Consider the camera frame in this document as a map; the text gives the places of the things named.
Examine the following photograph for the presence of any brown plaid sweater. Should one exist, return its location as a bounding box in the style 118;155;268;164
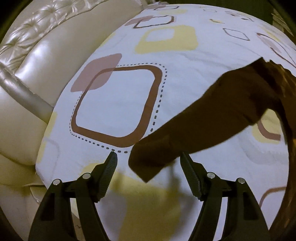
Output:
128;58;295;240

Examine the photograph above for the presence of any cream leather headboard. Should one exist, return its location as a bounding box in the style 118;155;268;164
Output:
1;1;147;240

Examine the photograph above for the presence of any white patterned bed sheet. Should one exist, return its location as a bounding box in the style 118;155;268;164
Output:
36;4;295;240

